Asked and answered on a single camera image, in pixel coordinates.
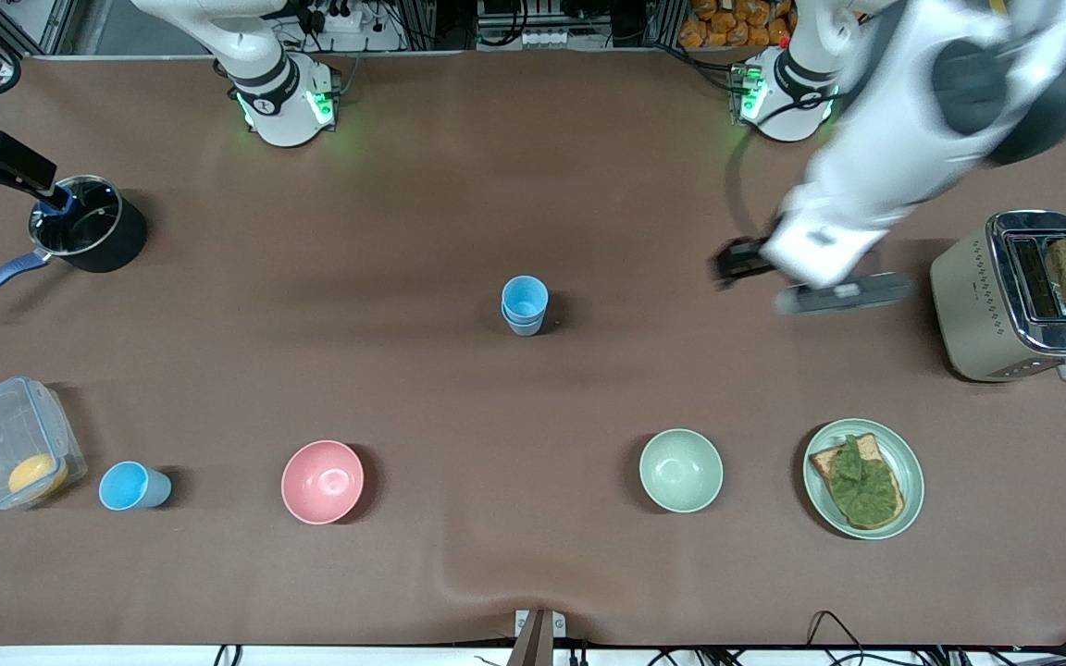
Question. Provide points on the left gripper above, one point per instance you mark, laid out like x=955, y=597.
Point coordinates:
x=744, y=258

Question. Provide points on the blue plastic cup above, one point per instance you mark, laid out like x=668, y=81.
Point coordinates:
x=130, y=486
x=525, y=298

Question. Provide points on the blue cup with white paper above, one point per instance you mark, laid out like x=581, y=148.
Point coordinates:
x=525, y=329

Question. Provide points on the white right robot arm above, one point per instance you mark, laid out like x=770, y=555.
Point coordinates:
x=278, y=92

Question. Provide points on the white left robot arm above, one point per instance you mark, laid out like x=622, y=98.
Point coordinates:
x=903, y=120

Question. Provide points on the glass lid with blue knob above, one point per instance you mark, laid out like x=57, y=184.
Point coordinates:
x=89, y=227

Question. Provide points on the toast slice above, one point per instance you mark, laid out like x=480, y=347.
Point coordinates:
x=824, y=460

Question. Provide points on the pale green bowl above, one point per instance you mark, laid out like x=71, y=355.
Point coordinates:
x=681, y=470

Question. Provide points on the beige and chrome toaster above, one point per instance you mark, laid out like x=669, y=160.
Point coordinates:
x=973, y=305

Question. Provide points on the bag of orange buns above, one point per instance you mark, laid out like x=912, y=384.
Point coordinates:
x=727, y=23

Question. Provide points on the green lettuce leaf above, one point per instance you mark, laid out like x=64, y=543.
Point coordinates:
x=866, y=486

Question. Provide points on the pale green plate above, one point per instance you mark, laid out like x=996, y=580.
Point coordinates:
x=911, y=472

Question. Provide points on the white power strip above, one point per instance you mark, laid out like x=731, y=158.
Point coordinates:
x=551, y=39

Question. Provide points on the pink bowl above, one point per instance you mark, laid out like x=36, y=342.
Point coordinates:
x=322, y=481

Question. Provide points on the metal camera bracket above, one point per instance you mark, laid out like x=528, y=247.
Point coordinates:
x=538, y=638

